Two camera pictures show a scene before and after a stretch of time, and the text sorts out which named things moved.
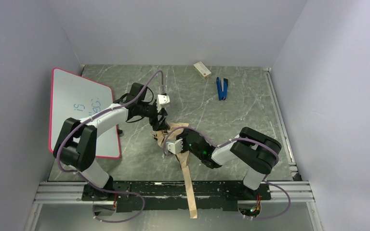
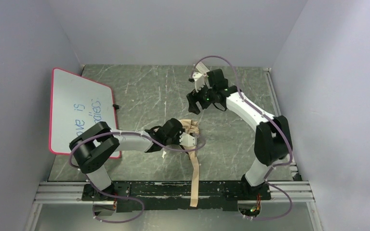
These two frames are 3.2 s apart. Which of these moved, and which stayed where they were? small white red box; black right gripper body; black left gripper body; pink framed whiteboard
Moved: black right gripper body; black left gripper body
Stayed: small white red box; pink framed whiteboard
